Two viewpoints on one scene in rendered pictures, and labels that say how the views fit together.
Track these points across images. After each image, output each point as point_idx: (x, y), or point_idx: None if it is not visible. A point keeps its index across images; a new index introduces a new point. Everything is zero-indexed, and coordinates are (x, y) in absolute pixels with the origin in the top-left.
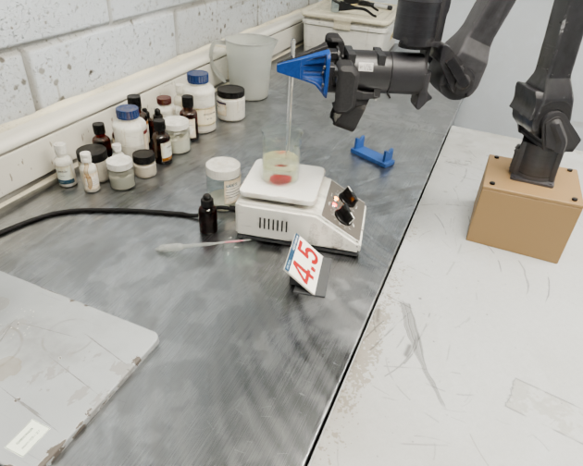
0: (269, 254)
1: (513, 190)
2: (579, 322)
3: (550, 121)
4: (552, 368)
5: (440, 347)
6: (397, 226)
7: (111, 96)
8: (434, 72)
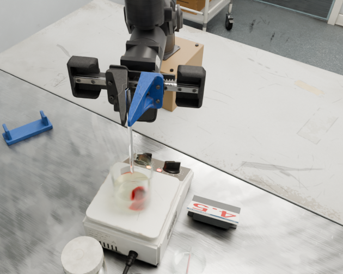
0: (185, 241)
1: (181, 64)
2: (250, 93)
3: (179, 13)
4: (286, 117)
5: (279, 157)
6: (149, 143)
7: None
8: None
